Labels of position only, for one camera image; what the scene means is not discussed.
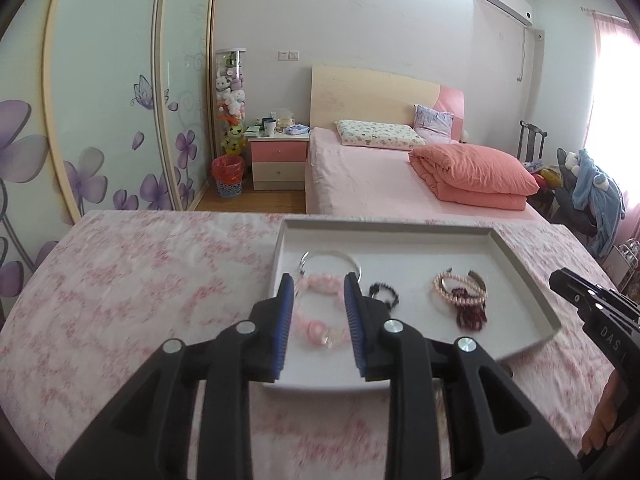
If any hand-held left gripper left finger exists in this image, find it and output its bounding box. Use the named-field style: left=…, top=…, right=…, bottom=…
left=55, top=272, right=296, bottom=480

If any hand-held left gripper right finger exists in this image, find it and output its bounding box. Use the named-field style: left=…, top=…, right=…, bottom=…
left=342, top=271, right=588, bottom=480

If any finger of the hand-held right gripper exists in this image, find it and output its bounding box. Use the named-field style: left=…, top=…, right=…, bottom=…
left=548, top=267, right=640, bottom=323

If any pink bead bracelet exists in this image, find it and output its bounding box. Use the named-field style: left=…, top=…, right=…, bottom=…
left=294, top=272, right=352, bottom=350

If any black bead bracelet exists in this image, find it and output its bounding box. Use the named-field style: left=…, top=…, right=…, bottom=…
left=369, top=282, right=401, bottom=311

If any thin silver bangle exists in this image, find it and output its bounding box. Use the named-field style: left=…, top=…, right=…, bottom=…
left=298, top=251, right=364, bottom=281

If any grey shallow tray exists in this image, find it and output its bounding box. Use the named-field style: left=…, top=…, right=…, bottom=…
left=257, top=217, right=562, bottom=393

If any pink pearl bracelet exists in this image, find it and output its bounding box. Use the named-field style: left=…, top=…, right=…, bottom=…
left=432, top=271, right=488, bottom=307

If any dark red bead bracelet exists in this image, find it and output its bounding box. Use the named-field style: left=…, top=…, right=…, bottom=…
left=452, top=287, right=490, bottom=332

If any person's right hand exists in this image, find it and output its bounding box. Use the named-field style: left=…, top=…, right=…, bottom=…
left=581, top=372, right=622, bottom=456

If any metal rack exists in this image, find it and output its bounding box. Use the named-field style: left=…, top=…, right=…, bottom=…
left=612, top=237, right=640, bottom=281

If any grey office chair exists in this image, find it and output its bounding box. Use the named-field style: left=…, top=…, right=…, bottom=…
left=552, top=147, right=601, bottom=241

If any blue fleece garment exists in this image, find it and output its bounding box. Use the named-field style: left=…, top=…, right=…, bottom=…
left=570, top=147, right=627, bottom=261

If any pink floral tablecloth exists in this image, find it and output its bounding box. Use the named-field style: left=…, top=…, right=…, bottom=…
left=0, top=209, right=631, bottom=480

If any bed with pink sheet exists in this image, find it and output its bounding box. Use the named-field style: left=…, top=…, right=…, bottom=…
left=305, top=126, right=551, bottom=226

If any blue bin with red bag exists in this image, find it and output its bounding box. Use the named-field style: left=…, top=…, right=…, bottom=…
left=211, top=155, right=246, bottom=198

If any pink and beige nightstand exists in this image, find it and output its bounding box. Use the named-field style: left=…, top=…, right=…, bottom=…
left=249, top=130, right=308, bottom=192

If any dark wooden chair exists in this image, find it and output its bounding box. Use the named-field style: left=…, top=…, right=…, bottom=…
left=517, top=121, right=548, bottom=163

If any folded orange quilt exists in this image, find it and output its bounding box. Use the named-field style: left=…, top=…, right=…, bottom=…
left=409, top=142, right=540, bottom=211

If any floral print pillow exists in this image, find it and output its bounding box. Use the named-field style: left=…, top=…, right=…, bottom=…
left=334, top=119, right=426, bottom=150

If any purple pillow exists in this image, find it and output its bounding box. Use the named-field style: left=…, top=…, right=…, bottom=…
left=412, top=104, right=456, bottom=145

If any beige and pink headboard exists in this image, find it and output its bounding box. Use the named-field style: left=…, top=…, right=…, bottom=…
left=310, top=65, right=466, bottom=143

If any clear tower of plush toys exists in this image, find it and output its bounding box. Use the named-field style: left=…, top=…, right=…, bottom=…
left=214, top=47, right=248, bottom=158

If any pink curtain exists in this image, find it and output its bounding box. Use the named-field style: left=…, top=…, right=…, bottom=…
left=582, top=7, right=640, bottom=241

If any floral sliding door wardrobe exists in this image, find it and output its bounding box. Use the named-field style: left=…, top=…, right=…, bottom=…
left=0, top=0, right=221, bottom=321

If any white air conditioner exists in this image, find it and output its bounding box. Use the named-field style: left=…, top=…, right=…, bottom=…
left=472, top=0, right=533, bottom=27

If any air conditioner cable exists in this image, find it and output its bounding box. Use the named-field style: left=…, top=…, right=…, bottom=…
left=517, top=25, right=528, bottom=82

